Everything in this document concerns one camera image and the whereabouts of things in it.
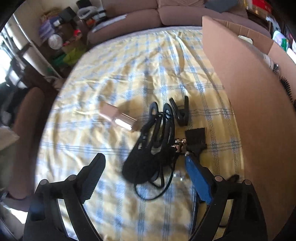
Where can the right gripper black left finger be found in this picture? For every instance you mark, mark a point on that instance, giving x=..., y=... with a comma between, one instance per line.
x=44, y=220

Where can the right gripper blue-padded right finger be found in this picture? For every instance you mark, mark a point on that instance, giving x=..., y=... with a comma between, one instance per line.
x=246, y=220

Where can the black hairbrush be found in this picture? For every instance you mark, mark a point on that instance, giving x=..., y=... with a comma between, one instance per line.
x=284, y=82

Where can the brown cardboard box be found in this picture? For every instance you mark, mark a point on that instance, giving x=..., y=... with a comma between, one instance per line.
x=265, y=116

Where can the black hair clip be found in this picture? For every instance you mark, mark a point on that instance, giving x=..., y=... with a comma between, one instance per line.
x=181, y=114

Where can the beige pump bottle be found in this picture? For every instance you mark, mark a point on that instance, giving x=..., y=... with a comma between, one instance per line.
x=274, y=67

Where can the yellow-green bag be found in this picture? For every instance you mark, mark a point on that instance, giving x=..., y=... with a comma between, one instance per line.
x=73, y=54

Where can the yellow plaid tablecloth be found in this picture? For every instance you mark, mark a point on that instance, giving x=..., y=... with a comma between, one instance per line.
x=130, y=73

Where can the pale yellow pouch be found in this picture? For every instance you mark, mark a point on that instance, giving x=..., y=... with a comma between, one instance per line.
x=246, y=39

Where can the white paper on sofa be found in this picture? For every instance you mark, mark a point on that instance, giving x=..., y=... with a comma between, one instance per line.
x=108, y=22

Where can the blue-grey cushion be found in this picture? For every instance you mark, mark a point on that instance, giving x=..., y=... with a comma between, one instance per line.
x=221, y=5

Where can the red box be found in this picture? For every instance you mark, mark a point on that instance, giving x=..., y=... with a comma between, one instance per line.
x=262, y=4

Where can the pink-brown sofa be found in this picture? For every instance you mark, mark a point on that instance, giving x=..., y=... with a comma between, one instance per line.
x=144, y=15

